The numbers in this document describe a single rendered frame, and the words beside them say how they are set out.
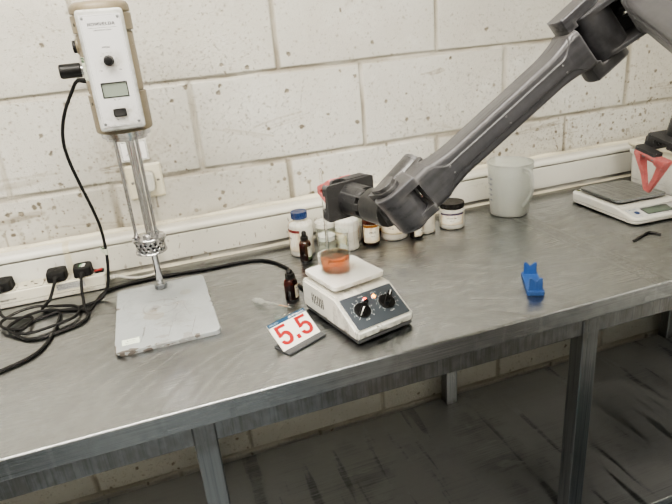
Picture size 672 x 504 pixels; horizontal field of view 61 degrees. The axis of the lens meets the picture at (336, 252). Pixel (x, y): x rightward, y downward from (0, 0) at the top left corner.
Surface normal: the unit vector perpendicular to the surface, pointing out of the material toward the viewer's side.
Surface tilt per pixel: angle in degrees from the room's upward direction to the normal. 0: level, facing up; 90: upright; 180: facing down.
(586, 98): 90
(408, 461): 1
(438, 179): 85
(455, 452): 0
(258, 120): 90
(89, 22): 90
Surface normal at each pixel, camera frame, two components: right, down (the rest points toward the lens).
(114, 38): 0.32, 0.32
